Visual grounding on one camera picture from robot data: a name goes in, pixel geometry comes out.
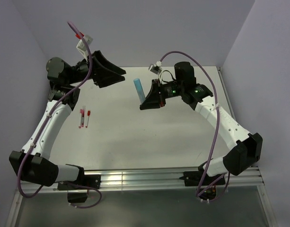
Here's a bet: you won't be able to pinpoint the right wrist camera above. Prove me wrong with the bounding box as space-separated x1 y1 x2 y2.
149 61 162 79

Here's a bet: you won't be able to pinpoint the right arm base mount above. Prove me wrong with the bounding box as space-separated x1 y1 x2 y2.
180 170 226 198

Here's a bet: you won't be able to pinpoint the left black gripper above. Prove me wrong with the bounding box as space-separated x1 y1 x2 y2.
67 51 125 88

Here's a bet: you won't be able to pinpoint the light blue highlighter pen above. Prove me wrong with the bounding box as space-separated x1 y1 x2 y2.
133 79 145 104

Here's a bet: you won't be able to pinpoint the aluminium frame rail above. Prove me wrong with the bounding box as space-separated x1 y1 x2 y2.
16 166 265 193

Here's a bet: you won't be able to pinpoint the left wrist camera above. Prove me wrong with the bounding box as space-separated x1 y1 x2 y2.
75 32 94 57

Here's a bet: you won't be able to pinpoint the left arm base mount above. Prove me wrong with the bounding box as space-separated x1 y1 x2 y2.
57 174 102 207

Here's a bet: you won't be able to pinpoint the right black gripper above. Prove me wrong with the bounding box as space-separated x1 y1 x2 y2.
140 79 184 110

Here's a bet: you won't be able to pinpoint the dark red pen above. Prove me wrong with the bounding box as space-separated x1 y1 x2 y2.
80 105 86 127

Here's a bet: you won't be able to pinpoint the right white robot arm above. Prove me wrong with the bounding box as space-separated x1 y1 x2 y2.
140 61 263 184

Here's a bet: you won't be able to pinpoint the white pen pink tip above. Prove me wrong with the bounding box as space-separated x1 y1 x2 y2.
79 109 82 128

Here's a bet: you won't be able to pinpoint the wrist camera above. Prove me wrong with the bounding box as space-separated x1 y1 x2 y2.
149 61 162 79
75 32 94 57

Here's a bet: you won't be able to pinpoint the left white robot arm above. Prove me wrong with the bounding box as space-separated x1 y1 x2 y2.
9 51 126 189

